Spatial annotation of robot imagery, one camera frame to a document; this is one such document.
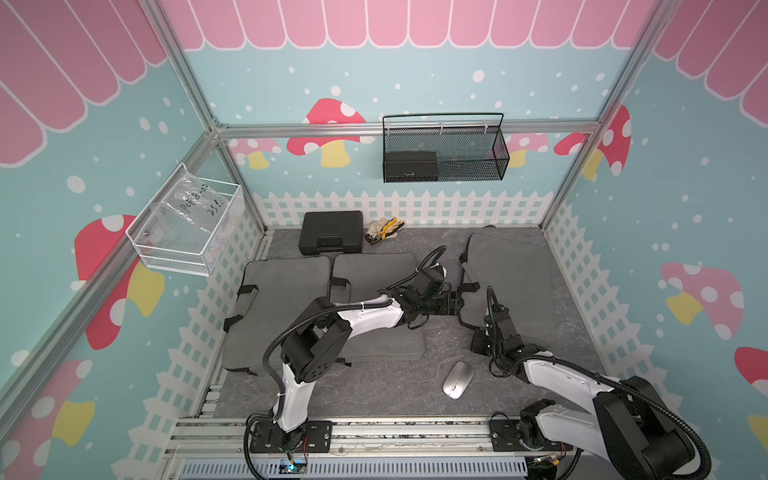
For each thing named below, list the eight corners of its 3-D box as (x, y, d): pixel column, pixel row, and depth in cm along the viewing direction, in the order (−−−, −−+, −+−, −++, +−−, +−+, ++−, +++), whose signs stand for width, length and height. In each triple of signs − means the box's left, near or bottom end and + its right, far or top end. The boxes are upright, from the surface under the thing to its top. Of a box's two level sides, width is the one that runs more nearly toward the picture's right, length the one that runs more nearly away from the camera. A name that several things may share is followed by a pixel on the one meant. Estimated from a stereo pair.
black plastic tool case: (300, 257, 114) (296, 245, 109) (309, 222, 126) (305, 210, 121) (361, 257, 114) (359, 245, 109) (364, 222, 126) (363, 210, 120)
